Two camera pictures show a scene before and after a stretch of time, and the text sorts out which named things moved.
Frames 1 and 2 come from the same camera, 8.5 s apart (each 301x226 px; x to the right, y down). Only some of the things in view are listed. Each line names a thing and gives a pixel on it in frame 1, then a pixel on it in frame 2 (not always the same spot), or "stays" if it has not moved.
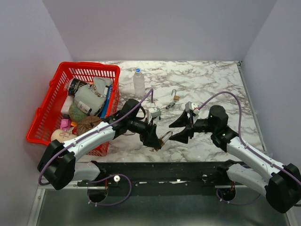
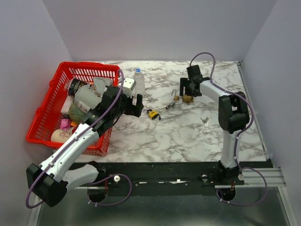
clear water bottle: x=139 y=83 stays
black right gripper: x=183 y=121 → x=184 y=82
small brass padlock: x=176 y=97 stays
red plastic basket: x=46 y=118 stays
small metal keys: x=171 y=104 stays
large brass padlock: x=161 y=139 → x=187 y=99
